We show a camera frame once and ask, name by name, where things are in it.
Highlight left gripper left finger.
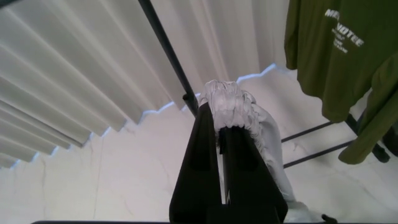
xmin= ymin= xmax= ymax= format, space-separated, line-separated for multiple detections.
xmin=169 ymin=102 xmax=223 ymax=222

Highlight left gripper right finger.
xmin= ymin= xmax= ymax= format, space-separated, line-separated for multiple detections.
xmin=219 ymin=125 xmax=289 ymax=222

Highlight pale grey shorts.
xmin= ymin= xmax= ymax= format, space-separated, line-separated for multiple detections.
xmin=198 ymin=80 xmax=312 ymax=222

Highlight green printed t-shirt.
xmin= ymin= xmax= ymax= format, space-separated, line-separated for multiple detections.
xmin=283 ymin=0 xmax=398 ymax=166

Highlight black clothes rack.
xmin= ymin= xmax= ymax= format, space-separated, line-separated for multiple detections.
xmin=138 ymin=0 xmax=391 ymax=169

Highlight white curtain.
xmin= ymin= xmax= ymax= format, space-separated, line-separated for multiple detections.
xmin=0 ymin=0 xmax=290 ymax=169

